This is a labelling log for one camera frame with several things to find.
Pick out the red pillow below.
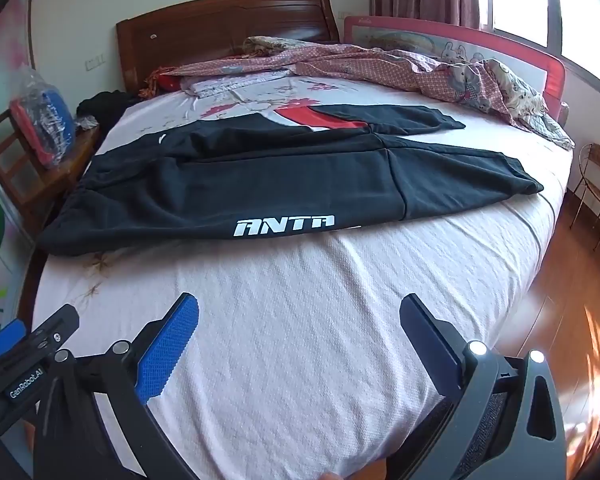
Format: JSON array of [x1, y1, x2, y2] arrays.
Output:
[[150, 66, 186, 95]]

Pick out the floral pillow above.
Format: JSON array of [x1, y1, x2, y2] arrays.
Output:
[[182, 69, 293, 97]]

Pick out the black pants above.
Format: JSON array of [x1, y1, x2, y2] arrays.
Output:
[[39, 104, 545, 257]]

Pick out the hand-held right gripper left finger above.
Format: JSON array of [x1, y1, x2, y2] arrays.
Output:
[[32, 292, 201, 480]]

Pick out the bed with white sheet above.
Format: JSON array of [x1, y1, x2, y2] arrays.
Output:
[[17, 72, 576, 480]]

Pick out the wooden chair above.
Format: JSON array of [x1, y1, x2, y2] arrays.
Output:
[[0, 107, 103, 231]]

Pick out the pink bed guard rail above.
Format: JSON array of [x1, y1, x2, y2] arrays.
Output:
[[343, 15, 566, 121]]

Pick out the window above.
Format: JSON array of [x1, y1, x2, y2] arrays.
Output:
[[472, 0, 600, 96]]

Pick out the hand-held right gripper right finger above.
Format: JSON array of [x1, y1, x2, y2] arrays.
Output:
[[399, 294, 567, 480]]

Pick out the pink patterned quilt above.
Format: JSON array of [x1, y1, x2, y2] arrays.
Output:
[[167, 35, 576, 151]]

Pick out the wooden headboard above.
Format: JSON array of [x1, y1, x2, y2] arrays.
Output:
[[116, 0, 341, 93]]

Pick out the black clothing heap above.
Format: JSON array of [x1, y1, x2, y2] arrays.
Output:
[[76, 90, 141, 128]]

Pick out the plastic bag of clothes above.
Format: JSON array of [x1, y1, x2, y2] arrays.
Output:
[[9, 67, 77, 168]]

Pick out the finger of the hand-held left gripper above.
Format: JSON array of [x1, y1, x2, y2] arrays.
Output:
[[27, 304, 81, 356], [0, 319, 29, 359]]

